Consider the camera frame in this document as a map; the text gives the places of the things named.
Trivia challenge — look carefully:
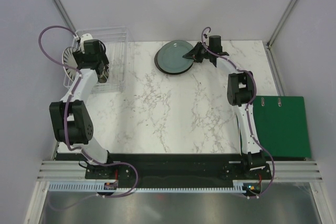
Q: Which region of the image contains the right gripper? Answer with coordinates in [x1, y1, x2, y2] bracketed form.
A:
[183, 42, 211, 64]

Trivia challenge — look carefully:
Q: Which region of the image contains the black striped rim plate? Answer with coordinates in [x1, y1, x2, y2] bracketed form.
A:
[98, 70, 109, 83]

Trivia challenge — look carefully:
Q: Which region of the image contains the teal green plate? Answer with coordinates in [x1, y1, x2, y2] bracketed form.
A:
[157, 40, 194, 73]

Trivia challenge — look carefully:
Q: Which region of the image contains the brown rim cream plate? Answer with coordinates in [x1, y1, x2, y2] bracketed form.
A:
[154, 51, 193, 76]

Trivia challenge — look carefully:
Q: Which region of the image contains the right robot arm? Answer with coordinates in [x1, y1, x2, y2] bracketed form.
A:
[183, 33, 267, 179]

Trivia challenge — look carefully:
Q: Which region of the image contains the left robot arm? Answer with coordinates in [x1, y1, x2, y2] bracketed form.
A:
[49, 34, 115, 178]

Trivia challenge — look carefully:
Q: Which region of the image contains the white black radial plate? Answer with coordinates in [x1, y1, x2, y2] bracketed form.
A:
[62, 47, 78, 81]

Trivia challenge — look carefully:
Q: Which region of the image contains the green binder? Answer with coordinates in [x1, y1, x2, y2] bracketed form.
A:
[253, 95, 312, 160]

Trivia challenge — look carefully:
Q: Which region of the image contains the white wire dish rack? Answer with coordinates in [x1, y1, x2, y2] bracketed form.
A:
[64, 27, 129, 94]

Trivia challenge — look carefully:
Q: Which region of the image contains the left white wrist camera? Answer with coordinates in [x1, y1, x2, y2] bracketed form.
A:
[74, 33, 93, 52]

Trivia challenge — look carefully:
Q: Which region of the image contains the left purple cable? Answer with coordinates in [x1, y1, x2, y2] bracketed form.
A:
[38, 25, 139, 198]

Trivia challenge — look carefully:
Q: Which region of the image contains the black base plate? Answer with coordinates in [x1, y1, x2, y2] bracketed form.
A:
[85, 154, 271, 187]

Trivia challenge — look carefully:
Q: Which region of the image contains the white cable duct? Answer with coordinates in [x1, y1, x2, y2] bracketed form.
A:
[48, 180, 260, 193]

